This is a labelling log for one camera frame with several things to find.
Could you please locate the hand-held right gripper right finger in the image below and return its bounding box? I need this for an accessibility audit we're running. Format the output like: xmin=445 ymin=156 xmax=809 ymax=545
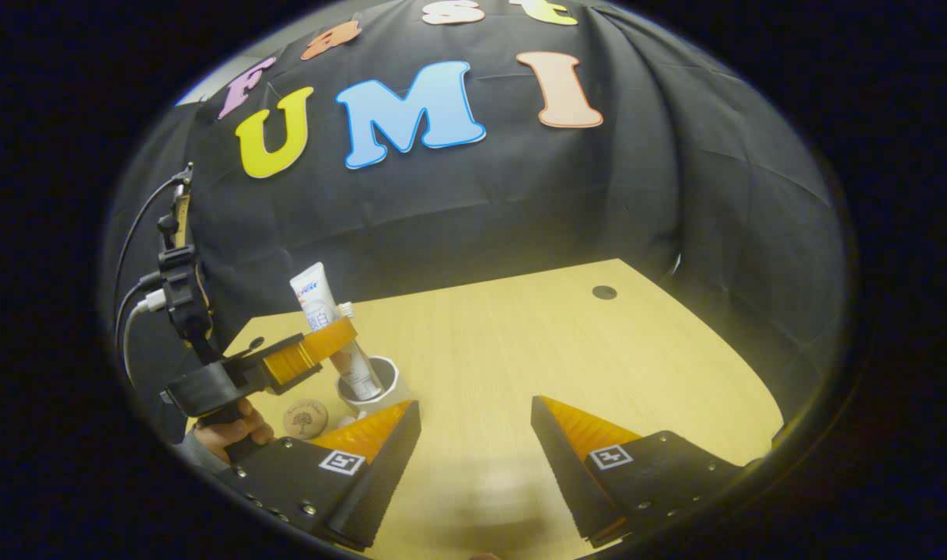
xmin=530 ymin=395 xmax=744 ymax=549

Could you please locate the black backdrop cloth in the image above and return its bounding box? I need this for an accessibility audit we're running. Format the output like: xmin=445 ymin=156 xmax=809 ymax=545
xmin=104 ymin=0 xmax=851 ymax=436

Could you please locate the black cable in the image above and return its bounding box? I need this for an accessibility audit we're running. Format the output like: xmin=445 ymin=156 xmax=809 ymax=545
xmin=114 ymin=173 xmax=191 ymax=316

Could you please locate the wooden desktop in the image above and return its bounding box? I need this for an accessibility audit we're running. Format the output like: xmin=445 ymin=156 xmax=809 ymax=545
xmin=186 ymin=259 xmax=785 ymax=560

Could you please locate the white cup with wooden handle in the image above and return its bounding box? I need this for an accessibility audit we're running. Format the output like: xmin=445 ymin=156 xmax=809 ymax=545
xmin=335 ymin=355 xmax=414 ymax=427

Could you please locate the round wooden coaster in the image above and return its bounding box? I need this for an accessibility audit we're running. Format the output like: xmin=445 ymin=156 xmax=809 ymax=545
xmin=283 ymin=398 xmax=330 ymax=440

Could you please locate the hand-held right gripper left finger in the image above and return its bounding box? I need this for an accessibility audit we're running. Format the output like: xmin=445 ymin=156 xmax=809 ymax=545
xmin=215 ymin=400 xmax=423 ymax=551

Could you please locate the white cable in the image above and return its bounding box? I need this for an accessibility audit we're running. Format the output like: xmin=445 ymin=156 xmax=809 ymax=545
xmin=122 ymin=291 xmax=168 ymax=383

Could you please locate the white toothpaste tube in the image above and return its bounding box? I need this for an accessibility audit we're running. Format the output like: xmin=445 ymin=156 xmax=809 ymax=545
xmin=289 ymin=262 xmax=386 ymax=402

